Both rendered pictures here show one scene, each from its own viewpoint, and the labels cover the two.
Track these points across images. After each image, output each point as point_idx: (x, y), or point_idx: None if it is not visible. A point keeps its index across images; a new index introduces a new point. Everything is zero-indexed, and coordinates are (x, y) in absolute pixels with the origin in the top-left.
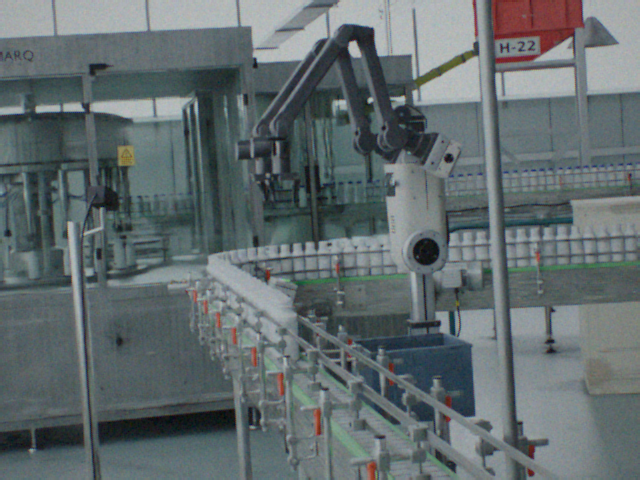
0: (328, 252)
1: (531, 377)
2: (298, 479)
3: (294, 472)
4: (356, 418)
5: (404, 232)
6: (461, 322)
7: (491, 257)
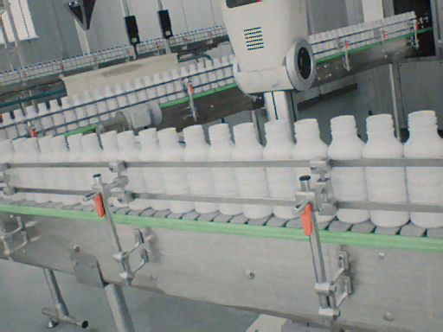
0: (14, 122)
1: None
2: (16, 328)
3: (2, 322)
4: None
5: (285, 42)
6: None
7: (150, 97)
